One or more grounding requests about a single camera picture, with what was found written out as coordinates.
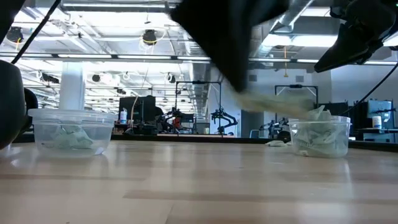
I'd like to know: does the black monitor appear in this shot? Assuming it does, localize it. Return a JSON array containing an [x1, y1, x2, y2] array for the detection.
[[118, 95, 157, 122]]

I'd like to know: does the clear plastic container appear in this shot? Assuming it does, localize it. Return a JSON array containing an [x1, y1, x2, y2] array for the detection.
[[27, 108, 118, 158], [287, 115, 352, 159]]

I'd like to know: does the silver corrugated duct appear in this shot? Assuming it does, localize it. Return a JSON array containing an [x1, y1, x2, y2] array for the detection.
[[189, 60, 213, 110]]

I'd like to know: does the black mug yellow inside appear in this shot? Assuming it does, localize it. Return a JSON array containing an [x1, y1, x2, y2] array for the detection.
[[0, 58, 39, 151]]

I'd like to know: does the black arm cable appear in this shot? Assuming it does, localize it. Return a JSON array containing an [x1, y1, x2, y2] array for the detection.
[[340, 62, 398, 115], [10, 0, 62, 65]]

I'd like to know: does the silver ventilation duct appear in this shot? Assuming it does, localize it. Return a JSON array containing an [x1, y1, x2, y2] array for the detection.
[[269, 0, 315, 34]]

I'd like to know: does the black round ceiling fixture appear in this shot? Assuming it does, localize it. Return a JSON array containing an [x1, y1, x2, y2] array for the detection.
[[5, 26, 25, 44], [142, 29, 158, 46]]

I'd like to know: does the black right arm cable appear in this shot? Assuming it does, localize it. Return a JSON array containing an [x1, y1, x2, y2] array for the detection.
[[340, 62, 398, 115]]

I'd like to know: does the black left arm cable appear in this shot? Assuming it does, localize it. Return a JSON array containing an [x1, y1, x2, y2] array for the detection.
[[10, 0, 62, 65]]

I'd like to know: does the white pillar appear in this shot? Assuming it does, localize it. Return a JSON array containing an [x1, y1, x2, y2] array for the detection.
[[58, 61, 87, 110]]

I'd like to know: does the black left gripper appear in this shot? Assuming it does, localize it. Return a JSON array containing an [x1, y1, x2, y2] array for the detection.
[[170, 0, 290, 93]]

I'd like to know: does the blue grey machine cabinet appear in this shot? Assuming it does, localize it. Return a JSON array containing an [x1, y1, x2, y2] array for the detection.
[[366, 99, 395, 129]]

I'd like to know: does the bright ceiling light panel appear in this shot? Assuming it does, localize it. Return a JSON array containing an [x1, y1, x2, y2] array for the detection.
[[262, 33, 335, 48]]

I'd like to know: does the yellow hanging cord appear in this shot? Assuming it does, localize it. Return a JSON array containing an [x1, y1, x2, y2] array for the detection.
[[282, 45, 289, 78]]

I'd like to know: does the black panel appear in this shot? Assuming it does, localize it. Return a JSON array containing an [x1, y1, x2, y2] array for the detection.
[[317, 101, 349, 118]]

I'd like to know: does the black aluminium table frame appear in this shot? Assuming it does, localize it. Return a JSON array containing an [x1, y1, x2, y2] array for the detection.
[[14, 132, 398, 154]]

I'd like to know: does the dark grey door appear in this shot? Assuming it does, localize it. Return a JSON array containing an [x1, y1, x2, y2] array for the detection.
[[240, 110, 265, 138]]

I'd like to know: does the black frame stand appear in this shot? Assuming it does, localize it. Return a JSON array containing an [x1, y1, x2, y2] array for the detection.
[[175, 80, 223, 134], [274, 84, 319, 124]]

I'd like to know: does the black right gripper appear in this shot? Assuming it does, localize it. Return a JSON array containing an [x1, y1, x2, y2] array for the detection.
[[313, 0, 398, 73]]

